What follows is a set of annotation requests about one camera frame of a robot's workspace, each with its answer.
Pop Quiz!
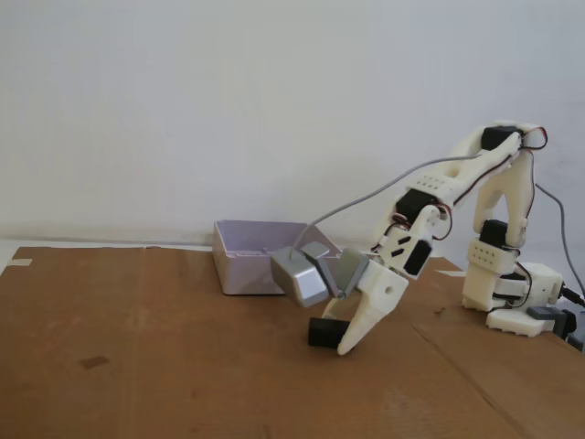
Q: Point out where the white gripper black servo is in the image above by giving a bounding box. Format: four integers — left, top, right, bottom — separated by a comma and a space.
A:
322, 241, 433, 357

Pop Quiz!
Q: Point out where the pale plastic open box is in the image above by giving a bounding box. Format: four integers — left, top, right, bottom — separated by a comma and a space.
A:
212, 219, 347, 297

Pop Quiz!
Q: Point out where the black power cable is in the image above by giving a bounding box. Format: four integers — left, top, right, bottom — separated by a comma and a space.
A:
559, 285, 585, 305

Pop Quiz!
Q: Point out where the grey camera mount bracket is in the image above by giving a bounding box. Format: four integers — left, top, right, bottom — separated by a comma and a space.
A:
301, 241, 369, 299

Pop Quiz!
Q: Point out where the black rectangular block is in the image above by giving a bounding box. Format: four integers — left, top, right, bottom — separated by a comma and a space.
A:
306, 316, 351, 351

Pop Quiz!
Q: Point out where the grey table clamp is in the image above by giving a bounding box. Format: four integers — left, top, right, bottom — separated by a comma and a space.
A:
527, 305, 580, 342

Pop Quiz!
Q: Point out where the brown cardboard sheet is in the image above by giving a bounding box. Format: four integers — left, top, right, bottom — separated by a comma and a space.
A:
0, 246, 585, 439

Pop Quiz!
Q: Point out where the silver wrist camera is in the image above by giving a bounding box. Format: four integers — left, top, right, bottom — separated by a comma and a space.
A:
269, 245, 331, 309

